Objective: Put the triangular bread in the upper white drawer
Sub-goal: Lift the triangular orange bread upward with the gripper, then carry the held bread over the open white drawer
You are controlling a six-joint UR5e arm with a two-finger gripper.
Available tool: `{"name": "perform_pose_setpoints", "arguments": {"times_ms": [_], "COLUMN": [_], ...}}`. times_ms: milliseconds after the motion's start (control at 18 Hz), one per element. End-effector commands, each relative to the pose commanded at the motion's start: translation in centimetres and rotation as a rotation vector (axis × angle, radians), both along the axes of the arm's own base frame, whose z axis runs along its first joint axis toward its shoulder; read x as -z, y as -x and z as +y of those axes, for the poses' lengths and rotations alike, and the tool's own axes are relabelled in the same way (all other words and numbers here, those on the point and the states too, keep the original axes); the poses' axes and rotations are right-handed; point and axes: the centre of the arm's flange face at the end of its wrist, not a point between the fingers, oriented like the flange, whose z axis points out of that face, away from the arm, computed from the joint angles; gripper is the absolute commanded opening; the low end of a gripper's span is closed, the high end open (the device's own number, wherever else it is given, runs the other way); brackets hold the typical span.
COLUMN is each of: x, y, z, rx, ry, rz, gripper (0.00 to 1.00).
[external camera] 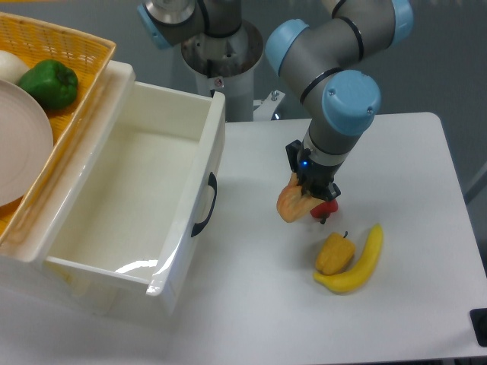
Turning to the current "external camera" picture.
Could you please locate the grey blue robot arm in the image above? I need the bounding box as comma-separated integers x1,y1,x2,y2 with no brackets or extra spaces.
137,1,414,222

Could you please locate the orange triangle bread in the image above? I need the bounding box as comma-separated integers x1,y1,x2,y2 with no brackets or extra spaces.
276,173,323,223

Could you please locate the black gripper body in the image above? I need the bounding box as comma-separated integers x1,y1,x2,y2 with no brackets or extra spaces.
285,140,341,201

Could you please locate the white round onion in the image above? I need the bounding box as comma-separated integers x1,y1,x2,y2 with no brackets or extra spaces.
0,50,30,84

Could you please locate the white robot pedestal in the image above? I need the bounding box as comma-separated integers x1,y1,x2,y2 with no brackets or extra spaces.
181,21,285,122

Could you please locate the open white upper drawer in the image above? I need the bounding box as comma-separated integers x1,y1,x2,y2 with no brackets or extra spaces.
47,82,225,310

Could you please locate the yellow bell pepper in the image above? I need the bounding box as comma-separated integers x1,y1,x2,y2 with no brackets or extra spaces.
315,232,356,275

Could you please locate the green bell pepper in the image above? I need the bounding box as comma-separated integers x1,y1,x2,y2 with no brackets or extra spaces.
18,59,78,110

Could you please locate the black drawer handle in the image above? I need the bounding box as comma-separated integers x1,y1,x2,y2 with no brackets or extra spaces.
191,172,218,237

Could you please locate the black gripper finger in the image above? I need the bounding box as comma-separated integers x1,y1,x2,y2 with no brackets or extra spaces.
320,199,336,224

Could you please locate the red bell pepper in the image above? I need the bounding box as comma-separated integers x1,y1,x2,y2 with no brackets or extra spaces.
310,199,339,220

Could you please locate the white drawer cabinet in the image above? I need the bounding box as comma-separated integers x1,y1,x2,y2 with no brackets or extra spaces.
1,61,135,314

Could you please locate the yellow banana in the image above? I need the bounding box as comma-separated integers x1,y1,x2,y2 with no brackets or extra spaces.
313,224,384,294

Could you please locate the yellow woven basket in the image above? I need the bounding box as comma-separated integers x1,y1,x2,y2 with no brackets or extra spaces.
1,13,116,240

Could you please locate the black object at table corner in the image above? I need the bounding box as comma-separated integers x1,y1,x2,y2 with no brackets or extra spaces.
469,308,487,348

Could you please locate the pink plate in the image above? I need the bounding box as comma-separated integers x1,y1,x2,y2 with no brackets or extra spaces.
1,81,53,205

